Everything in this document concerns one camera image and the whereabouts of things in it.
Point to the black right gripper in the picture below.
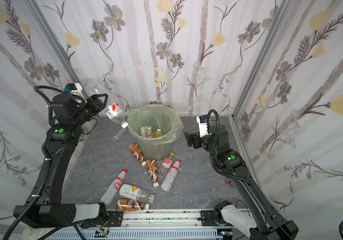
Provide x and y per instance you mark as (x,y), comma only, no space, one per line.
(194,140)

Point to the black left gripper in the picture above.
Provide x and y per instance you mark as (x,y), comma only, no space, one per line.
(93,103)

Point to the clear crushed water bottle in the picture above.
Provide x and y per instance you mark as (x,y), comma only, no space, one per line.
(112,110)

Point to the yellow juice bottle red label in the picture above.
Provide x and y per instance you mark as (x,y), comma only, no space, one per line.
(158,133)

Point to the white bottle yellow flower label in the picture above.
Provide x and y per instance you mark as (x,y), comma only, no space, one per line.
(146,132)

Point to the brown bottle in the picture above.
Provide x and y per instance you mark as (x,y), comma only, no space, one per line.
(126,205)
(137,153)
(152,171)

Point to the white bottle yellow V label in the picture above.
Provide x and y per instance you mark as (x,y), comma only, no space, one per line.
(135,193)

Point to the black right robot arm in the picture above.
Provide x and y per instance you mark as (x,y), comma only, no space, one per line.
(243,186)

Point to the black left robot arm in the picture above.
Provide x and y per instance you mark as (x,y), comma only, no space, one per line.
(43,208)

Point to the green plastic waste bin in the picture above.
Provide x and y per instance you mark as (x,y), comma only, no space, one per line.
(156,117)

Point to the clear bottle yellow cap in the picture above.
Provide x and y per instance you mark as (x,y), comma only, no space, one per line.
(165,165)

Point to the white bottle red cap right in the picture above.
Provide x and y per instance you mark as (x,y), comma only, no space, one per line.
(170,176)

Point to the white bottle red cap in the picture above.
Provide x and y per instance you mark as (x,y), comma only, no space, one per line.
(114,187)
(170,176)

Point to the metal surgical scissors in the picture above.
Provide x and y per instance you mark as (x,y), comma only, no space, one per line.
(88,182)

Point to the white bottle red cap left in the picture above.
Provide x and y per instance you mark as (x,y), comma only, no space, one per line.
(114,187)

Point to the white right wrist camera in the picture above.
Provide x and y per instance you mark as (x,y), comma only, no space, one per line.
(202,124)

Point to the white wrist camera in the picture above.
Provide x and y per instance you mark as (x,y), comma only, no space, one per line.
(74,89)
(202,124)

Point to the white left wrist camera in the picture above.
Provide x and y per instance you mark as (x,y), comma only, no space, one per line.
(74,89)

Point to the red handled scissors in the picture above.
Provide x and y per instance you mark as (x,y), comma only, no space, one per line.
(227,181)

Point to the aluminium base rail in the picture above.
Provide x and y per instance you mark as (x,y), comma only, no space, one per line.
(153,225)

